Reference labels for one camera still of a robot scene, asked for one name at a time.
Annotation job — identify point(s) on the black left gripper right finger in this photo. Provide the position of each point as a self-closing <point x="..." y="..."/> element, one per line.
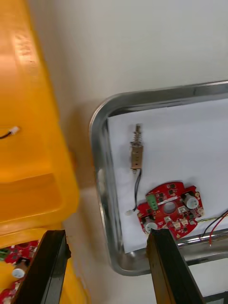
<point x="168" y="273"/>

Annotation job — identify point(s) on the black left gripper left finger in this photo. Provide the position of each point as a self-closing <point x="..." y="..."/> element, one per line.
<point x="45" y="273"/>

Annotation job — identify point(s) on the white paper sheet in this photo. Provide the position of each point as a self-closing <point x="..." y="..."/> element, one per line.
<point x="178" y="142"/>

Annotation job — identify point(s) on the pile of small metal solenoids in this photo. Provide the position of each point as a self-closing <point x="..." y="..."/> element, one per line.
<point x="15" y="130"/>

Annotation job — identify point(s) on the yellow-orange plastic bin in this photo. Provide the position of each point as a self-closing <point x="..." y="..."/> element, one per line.
<point x="78" y="285"/>
<point x="28" y="95"/>

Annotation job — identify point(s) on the steel tray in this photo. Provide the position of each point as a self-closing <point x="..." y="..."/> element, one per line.
<point x="107" y="190"/>

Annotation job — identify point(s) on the round red circuit board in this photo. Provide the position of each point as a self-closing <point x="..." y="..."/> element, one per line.
<point x="14" y="255"/>
<point x="171" y="190"/>

